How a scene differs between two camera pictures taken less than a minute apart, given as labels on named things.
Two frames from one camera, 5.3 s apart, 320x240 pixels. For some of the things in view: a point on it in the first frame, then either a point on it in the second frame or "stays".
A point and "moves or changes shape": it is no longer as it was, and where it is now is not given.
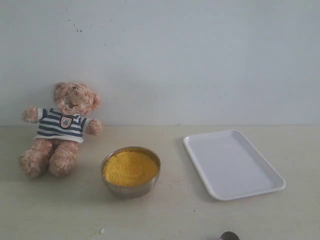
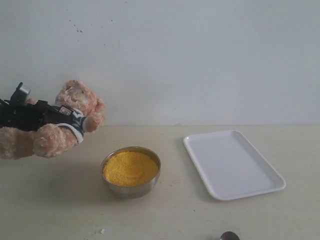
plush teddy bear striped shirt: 60,129 moves or changes shape
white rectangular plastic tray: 230,166 stays
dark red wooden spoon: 229,235 stays
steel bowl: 130,172 stays
